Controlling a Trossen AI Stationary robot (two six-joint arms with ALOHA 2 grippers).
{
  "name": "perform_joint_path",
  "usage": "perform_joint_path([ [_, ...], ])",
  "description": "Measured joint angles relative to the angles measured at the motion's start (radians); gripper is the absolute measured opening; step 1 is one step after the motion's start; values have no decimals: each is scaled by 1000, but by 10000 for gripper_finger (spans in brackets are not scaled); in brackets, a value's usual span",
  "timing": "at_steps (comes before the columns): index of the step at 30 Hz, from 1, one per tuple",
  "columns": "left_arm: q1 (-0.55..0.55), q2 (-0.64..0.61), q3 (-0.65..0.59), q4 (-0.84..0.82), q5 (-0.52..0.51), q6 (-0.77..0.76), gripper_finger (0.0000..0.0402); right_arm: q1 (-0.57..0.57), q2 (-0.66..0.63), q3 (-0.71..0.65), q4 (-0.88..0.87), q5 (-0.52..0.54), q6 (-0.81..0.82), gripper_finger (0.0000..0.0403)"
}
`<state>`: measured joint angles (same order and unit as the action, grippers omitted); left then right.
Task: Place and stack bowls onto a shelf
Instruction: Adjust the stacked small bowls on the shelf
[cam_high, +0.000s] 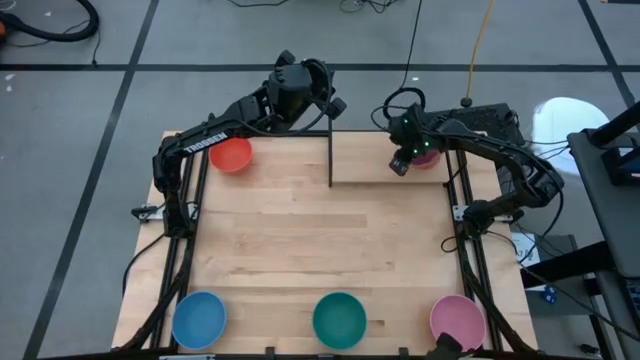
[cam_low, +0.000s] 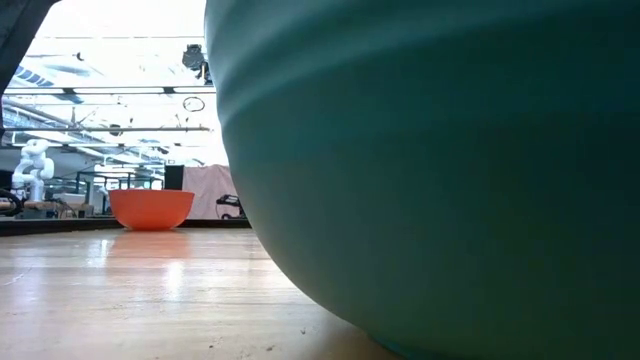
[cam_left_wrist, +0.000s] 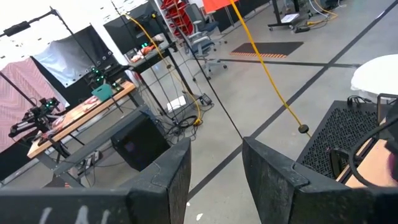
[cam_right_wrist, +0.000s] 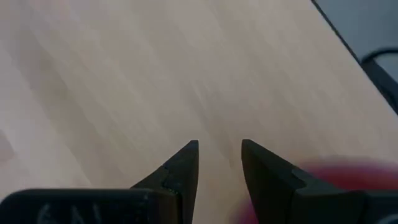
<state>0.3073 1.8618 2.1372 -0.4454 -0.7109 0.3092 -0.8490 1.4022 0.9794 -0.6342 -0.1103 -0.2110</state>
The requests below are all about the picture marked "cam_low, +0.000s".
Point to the large teal bowl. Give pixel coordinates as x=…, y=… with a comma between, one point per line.
x=425, y=175

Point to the large orange bowl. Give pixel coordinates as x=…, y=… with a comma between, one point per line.
x=150, y=210

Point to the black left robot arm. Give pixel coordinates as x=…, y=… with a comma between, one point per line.
x=15, y=25

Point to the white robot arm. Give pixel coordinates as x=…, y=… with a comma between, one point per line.
x=32, y=170

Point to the black wheeled cart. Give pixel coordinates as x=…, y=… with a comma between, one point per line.
x=227, y=200

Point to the pink fabric screen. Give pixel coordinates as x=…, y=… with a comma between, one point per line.
x=205, y=190

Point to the black speaker box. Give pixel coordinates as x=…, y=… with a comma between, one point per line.
x=173, y=177

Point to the black suspended device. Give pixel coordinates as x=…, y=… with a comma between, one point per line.
x=194, y=57

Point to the wooden workbench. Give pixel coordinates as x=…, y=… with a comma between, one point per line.
x=60, y=206

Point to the grey ceiling rail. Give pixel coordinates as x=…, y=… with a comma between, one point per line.
x=100, y=129

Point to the black metal table frame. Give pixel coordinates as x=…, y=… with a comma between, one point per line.
x=60, y=227

